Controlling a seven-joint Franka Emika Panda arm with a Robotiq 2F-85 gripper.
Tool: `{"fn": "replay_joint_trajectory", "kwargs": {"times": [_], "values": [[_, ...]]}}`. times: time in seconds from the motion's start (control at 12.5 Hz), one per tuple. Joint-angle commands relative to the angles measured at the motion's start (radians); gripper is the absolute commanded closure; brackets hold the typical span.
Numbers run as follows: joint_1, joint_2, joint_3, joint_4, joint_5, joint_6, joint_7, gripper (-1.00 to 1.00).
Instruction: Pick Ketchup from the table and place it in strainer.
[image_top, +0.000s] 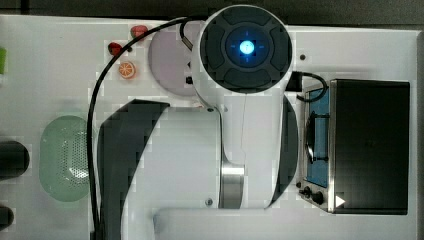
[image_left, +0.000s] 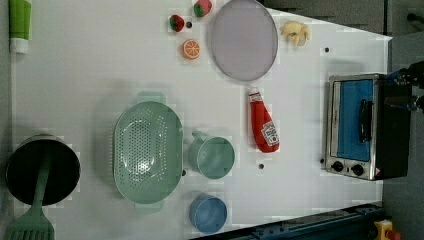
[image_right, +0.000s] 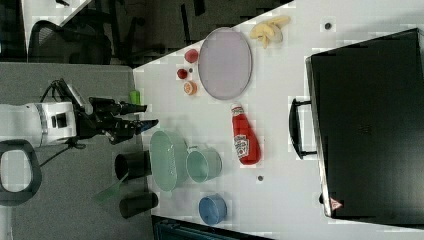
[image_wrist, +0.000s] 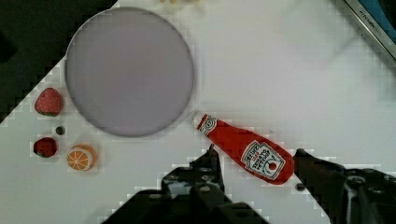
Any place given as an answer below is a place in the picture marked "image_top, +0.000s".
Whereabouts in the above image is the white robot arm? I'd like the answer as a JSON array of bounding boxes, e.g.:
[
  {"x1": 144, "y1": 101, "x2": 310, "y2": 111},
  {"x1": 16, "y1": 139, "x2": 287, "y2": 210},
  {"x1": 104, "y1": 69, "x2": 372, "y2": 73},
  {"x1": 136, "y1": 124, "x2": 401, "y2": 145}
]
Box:
[{"x1": 94, "y1": 5, "x2": 298, "y2": 240}]

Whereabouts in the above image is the lavender round plate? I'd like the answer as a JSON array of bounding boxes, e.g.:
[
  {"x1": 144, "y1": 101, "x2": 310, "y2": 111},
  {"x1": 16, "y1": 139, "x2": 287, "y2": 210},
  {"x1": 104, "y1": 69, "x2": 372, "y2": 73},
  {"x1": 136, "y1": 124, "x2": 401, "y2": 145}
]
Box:
[{"x1": 148, "y1": 24, "x2": 196, "y2": 97}]

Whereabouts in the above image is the orange slice toy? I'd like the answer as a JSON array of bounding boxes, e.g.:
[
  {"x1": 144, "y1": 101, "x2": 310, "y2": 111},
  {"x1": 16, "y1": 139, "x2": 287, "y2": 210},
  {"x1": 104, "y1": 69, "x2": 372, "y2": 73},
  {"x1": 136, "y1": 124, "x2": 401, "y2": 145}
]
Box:
[{"x1": 118, "y1": 61, "x2": 136, "y2": 79}]

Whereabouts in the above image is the red strawberry toy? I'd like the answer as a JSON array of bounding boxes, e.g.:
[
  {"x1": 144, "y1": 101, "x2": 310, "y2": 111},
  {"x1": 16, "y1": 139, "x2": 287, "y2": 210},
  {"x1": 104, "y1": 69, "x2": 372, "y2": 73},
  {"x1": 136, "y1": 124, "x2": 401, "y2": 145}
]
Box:
[{"x1": 130, "y1": 25, "x2": 148, "y2": 38}]

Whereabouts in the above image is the red apple toy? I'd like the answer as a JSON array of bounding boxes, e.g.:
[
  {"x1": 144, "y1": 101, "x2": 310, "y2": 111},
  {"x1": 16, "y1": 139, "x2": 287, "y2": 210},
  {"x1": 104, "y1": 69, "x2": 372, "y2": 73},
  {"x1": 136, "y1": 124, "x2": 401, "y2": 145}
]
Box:
[{"x1": 108, "y1": 42, "x2": 122, "y2": 56}]

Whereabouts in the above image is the black toaster oven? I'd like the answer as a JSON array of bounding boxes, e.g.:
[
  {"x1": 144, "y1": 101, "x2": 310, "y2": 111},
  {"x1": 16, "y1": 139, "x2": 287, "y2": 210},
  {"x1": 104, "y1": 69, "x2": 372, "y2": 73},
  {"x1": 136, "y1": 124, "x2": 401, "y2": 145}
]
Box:
[{"x1": 296, "y1": 79, "x2": 410, "y2": 215}]

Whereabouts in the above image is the black cylinder stand upper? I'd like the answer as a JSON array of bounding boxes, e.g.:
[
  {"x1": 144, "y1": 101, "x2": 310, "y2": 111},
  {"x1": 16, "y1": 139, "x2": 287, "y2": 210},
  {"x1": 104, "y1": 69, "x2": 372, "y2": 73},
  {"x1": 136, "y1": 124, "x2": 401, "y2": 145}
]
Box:
[{"x1": 0, "y1": 141, "x2": 30, "y2": 180}]

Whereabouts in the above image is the black cylinder stand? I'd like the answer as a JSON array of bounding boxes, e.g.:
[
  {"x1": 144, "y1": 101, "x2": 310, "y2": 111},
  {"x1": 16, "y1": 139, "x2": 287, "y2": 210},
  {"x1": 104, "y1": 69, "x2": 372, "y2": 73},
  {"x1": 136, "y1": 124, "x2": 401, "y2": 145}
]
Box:
[
  {"x1": 0, "y1": 206, "x2": 14, "y2": 231},
  {"x1": 0, "y1": 141, "x2": 30, "y2": 180}
]

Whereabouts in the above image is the green marker object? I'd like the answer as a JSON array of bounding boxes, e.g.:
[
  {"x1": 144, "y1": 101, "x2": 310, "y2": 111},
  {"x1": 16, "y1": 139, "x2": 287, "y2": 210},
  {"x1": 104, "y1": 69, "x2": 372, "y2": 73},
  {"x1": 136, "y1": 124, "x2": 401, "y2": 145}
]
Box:
[{"x1": 0, "y1": 48, "x2": 7, "y2": 75}]

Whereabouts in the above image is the black cylinder stand lower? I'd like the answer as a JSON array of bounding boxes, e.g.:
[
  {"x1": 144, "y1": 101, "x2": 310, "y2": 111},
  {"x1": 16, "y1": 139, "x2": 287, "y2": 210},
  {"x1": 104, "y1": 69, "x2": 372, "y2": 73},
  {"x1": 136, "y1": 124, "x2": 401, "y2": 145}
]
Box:
[{"x1": 0, "y1": 206, "x2": 14, "y2": 231}]

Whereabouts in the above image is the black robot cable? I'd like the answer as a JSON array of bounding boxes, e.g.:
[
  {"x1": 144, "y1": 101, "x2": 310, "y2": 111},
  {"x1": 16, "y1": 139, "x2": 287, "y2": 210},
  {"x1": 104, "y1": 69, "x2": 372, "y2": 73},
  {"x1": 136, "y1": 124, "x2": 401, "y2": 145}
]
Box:
[{"x1": 86, "y1": 16, "x2": 201, "y2": 240}]

